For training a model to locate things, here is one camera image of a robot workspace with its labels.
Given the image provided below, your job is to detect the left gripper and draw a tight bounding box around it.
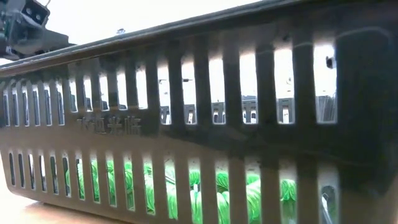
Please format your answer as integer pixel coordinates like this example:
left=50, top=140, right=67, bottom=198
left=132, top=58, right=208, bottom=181
left=0, top=18, right=77, bottom=60

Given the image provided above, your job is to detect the green spring keychain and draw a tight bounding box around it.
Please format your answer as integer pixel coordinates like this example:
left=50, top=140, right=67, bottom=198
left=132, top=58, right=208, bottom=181
left=245, top=172, right=298, bottom=224
left=164, top=167, right=237, bottom=224
left=64, top=159, right=156, bottom=216

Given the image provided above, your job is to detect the black slotted plastic basket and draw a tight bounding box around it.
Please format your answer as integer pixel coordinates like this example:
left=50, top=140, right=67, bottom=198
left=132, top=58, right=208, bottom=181
left=0, top=0, right=398, bottom=224

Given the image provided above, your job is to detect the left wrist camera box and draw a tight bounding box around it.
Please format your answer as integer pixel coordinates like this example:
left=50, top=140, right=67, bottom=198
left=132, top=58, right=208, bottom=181
left=19, top=0, right=51, bottom=28

